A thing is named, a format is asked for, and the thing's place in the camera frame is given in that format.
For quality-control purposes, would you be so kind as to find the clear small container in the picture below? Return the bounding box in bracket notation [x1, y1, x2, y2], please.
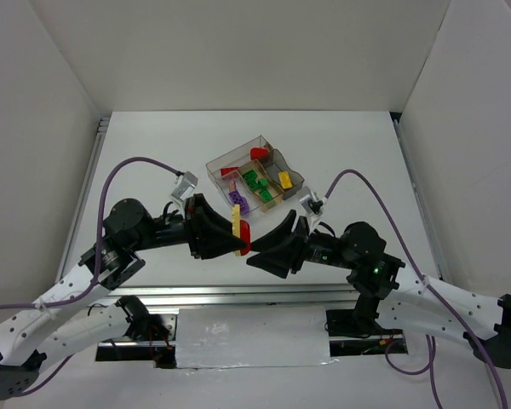
[218, 178, 262, 217]

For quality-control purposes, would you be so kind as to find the dark grey container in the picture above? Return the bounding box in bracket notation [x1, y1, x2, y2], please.
[258, 149, 304, 200]

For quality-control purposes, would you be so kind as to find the yellow lego plate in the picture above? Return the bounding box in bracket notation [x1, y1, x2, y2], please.
[232, 204, 243, 256]

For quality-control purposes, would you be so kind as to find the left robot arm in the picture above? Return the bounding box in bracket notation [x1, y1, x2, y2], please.
[0, 193, 249, 400]

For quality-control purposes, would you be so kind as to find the red arch lego brick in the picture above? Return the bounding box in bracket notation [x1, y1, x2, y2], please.
[240, 220, 251, 256]

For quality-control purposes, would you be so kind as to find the green lego plate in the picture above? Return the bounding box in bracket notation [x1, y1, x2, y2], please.
[259, 189, 273, 203]

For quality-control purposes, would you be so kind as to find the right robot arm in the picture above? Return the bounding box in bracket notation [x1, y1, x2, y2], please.
[246, 211, 511, 369]

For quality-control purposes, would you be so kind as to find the purple cloud lego piece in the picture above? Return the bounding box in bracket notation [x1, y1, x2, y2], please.
[239, 204, 250, 214]

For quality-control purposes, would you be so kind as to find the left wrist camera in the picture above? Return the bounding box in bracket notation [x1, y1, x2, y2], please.
[169, 171, 198, 202]

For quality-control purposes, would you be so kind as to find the clear smoky container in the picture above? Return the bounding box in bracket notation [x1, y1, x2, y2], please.
[205, 135, 273, 187]

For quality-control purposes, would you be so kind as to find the purple lego brick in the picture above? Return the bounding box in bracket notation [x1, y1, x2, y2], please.
[228, 192, 249, 206]

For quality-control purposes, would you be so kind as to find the yellow curved lego brick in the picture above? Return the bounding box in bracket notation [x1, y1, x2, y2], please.
[278, 171, 293, 190]

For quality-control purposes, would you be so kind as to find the aluminium rail frame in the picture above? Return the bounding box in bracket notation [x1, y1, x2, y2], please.
[59, 111, 443, 306]

